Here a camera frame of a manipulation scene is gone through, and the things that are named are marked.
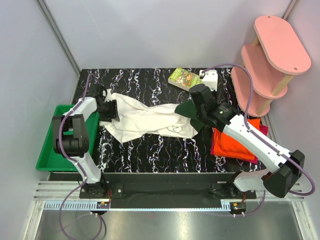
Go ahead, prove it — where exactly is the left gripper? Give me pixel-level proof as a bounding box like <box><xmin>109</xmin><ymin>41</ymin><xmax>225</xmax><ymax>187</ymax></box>
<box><xmin>97</xmin><ymin>99</ymin><xmax>120</xmax><ymax>123</ymax></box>

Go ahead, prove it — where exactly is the white and green t-shirt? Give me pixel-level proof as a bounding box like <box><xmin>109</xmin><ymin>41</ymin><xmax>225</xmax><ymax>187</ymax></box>
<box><xmin>99</xmin><ymin>93</ymin><xmax>204</xmax><ymax>144</ymax></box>

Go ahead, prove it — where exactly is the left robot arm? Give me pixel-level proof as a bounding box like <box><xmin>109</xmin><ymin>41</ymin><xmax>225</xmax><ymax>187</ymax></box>
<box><xmin>51</xmin><ymin>85</ymin><xmax>120</xmax><ymax>198</ymax></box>

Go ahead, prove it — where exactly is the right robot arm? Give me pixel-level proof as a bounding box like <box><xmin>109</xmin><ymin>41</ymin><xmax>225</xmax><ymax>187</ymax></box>
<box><xmin>189</xmin><ymin>83</ymin><xmax>305</xmax><ymax>199</ymax></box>

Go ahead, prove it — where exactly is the green paperback book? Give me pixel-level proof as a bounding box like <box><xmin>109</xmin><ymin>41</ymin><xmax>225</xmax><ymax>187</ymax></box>
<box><xmin>168</xmin><ymin>67</ymin><xmax>202</xmax><ymax>91</ymax></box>

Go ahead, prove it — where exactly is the orange folded t-shirt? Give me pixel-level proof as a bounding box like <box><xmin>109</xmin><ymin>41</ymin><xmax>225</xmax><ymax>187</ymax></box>
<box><xmin>210</xmin><ymin>128</ymin><xmax>258</xmax><ymax>164</ymax></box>

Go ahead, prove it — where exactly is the magenta folded t-shirt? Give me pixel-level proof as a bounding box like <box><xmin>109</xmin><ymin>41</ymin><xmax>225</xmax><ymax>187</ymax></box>
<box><xmin>210</xmin><ymin>123</ymin><xmax>269</xmax><ymax>165</ymax></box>

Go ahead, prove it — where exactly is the green plastic tray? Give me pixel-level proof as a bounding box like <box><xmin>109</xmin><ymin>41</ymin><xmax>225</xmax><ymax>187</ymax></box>
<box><xmin>36</xmin><ymin>105</ymin><xmax>99</xmax><ymax>172</ymax></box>

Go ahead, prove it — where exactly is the pink three-tier shelf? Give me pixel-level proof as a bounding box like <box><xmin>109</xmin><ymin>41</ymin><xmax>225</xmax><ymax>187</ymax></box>
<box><xmin>231</xmin><ymin>15</ymin><xmax>312</xmax><ymax>118</ymax></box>

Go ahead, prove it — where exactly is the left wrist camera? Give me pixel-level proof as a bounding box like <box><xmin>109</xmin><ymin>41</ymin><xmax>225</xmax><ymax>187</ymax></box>
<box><xmin>102</xmin><ymin>88</ymin><xmax>113</xmax><ymax>102</ymax></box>

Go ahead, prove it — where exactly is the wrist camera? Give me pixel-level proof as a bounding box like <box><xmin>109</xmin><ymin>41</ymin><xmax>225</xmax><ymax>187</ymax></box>
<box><xmin>102</xmin><ymin>88</ymin><xmax>113</xmax><ymax>102</ymax></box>
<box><xmin>199</xmin><ymin>69</ymin><xmax>218</xmax><ymax>92</ymax></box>

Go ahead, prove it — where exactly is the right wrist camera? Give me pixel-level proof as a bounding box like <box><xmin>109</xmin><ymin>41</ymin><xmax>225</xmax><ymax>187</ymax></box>
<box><xmin>199</xmin><ymin>69</ymin><xmax>218</xmax><ymax>92</ymax></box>

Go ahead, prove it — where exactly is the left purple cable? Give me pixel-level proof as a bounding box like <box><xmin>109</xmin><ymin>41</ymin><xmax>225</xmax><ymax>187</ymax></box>
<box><xmin>57</xmin><ymin>73</ymin><xmax>107</xmax><ymax>240</ymax></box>

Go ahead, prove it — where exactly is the purple cable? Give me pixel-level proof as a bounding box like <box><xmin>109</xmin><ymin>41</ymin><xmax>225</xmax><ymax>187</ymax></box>
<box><xmin>201</xmin><ymin>62</ymin><xmax>316</xmax><ymax>217</ymax></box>
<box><xmin>57</xmin><ymin>73</ymin><xmax>107</xmax><ymax>240</ymax></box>

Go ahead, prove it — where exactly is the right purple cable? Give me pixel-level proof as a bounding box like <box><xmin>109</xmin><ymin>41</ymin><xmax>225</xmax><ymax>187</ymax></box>
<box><xmin>201</xmin><ymin>62</ymin><xmax>316</xmax><ymax>217</ymax></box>

